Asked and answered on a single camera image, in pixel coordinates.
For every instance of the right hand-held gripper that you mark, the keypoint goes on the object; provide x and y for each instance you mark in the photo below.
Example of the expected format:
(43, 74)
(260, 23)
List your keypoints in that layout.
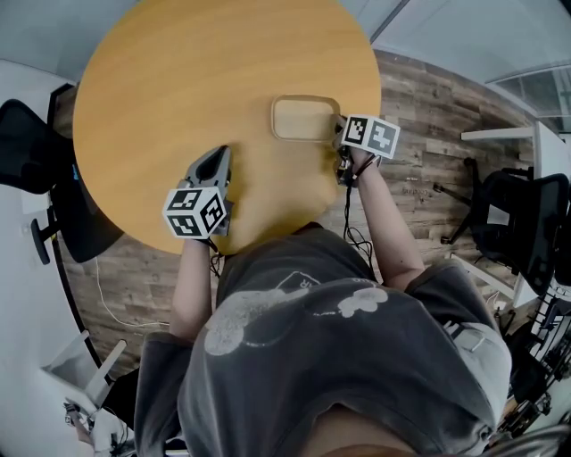
(372, 136)

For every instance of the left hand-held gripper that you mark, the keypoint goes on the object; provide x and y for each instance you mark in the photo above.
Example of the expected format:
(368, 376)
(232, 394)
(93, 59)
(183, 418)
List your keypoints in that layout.
(196, 212)

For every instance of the yellow rectangular tray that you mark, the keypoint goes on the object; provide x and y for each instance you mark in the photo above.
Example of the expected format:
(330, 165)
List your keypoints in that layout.
(303, 119)

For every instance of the person's left forearm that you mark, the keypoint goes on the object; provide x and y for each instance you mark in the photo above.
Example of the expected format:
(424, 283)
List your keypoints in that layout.
(192, 285)

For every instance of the person's right forearm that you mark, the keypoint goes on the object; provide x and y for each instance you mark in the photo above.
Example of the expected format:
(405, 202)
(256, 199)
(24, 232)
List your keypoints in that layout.
(388, 232)

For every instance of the black wrist band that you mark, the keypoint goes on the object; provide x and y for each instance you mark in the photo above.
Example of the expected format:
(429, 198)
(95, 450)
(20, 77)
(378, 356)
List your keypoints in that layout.
(366, 166)

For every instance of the round wooden table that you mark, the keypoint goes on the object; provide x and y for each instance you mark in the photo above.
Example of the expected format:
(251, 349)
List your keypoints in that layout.
(201, 89)

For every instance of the blue chair label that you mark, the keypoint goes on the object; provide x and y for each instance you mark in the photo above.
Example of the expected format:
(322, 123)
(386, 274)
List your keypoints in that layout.
(76, 171)

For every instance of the glass partition with blinds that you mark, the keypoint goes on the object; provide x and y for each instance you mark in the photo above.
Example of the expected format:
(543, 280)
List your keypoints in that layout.
(446, 35)

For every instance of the black office chair with headrest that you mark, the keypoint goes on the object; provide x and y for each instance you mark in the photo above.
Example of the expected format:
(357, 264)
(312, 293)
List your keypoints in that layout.
(27, 152)

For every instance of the black mesh office chair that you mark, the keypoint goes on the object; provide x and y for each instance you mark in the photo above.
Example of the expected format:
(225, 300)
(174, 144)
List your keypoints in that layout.
(564, 250)
(522, 214)

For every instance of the white office desk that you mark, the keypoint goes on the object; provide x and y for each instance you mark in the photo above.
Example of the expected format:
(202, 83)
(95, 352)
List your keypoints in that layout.
(542, 147)

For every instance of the person's grey printed t-shirt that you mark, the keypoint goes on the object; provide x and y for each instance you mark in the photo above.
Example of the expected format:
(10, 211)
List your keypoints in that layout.
(334, 357)

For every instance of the small white desk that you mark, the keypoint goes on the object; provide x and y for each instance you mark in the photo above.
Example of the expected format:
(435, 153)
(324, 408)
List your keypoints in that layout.
(85, 370)

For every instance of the dark equipment clutter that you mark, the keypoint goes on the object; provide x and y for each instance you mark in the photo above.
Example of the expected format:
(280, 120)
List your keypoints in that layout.
(540, 370)

